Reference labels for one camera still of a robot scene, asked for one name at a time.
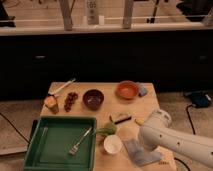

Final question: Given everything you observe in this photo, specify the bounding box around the orange bowl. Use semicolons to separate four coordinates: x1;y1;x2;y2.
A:
115;80;139;100

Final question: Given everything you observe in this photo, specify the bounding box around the green toy broccoli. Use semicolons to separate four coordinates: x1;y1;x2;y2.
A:
97;122;117;136

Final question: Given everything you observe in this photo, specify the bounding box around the metal fork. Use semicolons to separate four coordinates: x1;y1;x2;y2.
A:
69;127;92;156

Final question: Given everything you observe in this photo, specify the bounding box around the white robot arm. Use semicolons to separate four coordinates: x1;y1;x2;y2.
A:
138;109;213;168

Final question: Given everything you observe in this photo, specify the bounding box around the blue grey sponge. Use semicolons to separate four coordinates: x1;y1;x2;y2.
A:
138;83;148;97

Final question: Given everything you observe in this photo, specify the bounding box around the yellow toy corn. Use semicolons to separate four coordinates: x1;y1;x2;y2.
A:
134;119;144;126

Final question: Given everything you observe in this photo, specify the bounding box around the green plastic tray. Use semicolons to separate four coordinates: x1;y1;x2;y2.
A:
23;116;96;171

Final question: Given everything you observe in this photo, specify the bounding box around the toy grape bunch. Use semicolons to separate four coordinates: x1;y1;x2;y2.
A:
64;92;78;112

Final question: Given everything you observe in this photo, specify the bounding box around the purple bowl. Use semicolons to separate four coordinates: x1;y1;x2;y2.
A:
82;89;104;110

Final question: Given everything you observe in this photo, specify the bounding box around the yellow toy bread block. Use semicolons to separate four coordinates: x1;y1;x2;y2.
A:
44;96;59;114

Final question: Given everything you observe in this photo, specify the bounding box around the black handled brush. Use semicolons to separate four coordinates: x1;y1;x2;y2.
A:
109;113;132;124

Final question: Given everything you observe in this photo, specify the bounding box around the white cup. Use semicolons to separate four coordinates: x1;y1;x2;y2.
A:
103;135;122;155

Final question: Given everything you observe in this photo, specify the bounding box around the grey blue towel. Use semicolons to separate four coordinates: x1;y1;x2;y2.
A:
123;139;162;167

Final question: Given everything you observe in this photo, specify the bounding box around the black cable left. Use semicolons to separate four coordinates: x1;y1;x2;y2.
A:
0;112;31;145

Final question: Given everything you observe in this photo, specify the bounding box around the dark blue bag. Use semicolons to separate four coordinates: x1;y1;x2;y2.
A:
190;92;211;108

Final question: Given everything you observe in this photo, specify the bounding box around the black power cable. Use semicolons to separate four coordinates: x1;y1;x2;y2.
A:
173;103;201;171

